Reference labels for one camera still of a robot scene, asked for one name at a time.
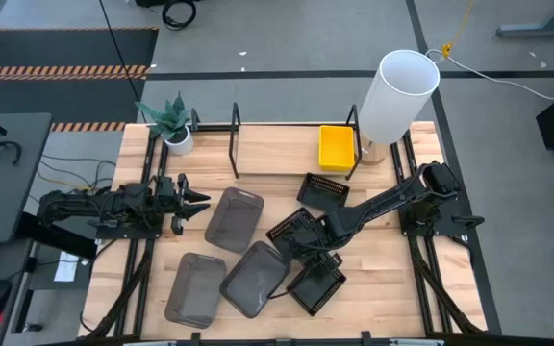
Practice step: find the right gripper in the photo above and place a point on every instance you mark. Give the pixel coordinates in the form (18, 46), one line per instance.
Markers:
(318, 242)

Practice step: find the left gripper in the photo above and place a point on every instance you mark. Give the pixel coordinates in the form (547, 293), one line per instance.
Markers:
(166, 192)

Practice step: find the black slotted plastic basket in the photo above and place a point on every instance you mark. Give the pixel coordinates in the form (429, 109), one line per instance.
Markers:
(282, 230)
(313, 288)
(322, 197)

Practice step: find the grey translucent plastic bin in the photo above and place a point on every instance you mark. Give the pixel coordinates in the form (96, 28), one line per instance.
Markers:
(253, 281)
(195, 290)
(234, 221)

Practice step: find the yellow plastic basket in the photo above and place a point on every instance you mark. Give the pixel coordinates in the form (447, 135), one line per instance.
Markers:
(337, 146)

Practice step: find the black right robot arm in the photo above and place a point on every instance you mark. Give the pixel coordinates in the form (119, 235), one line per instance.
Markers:
(383, 199)

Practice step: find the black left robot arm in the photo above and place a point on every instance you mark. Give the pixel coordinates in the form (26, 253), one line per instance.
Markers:
(94, 204)

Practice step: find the green plant white pot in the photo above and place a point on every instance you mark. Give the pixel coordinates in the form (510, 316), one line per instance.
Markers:
(179, 141)

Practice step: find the white paper sheet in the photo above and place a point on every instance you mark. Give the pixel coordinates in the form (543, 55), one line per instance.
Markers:
(67, 266)

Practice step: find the white shade lamp wooden base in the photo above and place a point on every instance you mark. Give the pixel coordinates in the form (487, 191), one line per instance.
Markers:
(397, 96)

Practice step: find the dark grey desk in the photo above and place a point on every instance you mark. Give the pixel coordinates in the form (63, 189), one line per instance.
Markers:
(7, 202)

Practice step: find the black hazard striped floor mat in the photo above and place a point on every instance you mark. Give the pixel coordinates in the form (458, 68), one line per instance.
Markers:
(65, 48)

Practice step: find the black metal rack frame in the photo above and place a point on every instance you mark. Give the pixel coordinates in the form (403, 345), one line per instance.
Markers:
(272, 149)

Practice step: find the black aluminium table frame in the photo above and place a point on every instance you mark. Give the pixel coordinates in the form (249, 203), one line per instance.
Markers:
(138, 312)

